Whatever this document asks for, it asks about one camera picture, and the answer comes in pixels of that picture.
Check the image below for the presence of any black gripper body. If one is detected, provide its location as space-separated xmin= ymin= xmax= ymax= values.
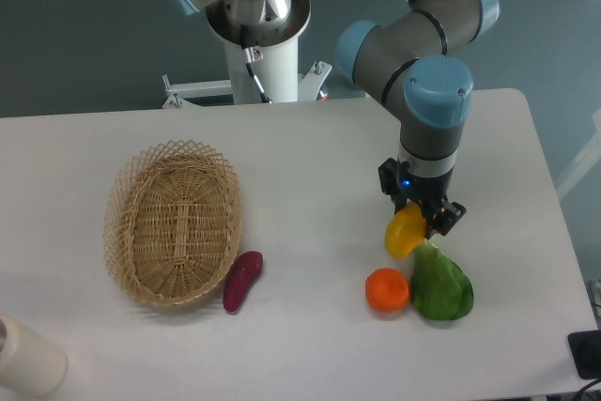
xmin=378 ymin=158 xmax=452 ymax=217

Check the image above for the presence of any yellow mango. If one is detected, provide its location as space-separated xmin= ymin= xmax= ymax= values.
xmin=384 ymin=202 xmax=427 ymax=259

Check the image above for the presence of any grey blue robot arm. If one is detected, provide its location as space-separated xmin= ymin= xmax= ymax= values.
xmin=173 ymin=0 xmax=500 ymax=235

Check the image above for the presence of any woven wicker basket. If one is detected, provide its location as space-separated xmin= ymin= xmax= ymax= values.
xmin=103 ymin=140 xmax=242 ymax=308

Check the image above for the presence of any green leafy cabbage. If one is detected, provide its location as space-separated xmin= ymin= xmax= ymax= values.
xmin=410 ymin=239 xmax=474 ymax=321

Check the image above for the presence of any orange persimmon fruit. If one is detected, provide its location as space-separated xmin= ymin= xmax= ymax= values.
xmin=364 ymin=268 xmax=410 ymax=314

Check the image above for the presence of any purple sweet potato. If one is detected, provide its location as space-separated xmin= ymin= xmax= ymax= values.
xmin=223 ymin=251 xmax=264 ymax=314

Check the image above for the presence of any black device at edge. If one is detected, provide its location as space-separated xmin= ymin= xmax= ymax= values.
xmin=567 ymin=330 xmax=600 ymax=379

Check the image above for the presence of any cream cylindrical cup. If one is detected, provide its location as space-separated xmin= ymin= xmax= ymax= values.
xmin=1 ymin=315 xmax=68 ymax=397

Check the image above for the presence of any white pedestal base bracket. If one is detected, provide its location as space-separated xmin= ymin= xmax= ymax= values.
xmin=162 ymin=60 xmax=332 ymax=109

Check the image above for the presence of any white frame leg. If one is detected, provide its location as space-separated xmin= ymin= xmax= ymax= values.
xmin=554 ymin=110 xmax=600 ymax=202

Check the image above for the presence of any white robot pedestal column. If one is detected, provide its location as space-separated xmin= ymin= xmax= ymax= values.
xmin=206 ymin=0 xmax=311 ymax=104

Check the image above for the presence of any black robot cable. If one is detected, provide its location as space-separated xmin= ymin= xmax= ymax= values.
xmin=239 ymin=23 xmax=273 ymax=105

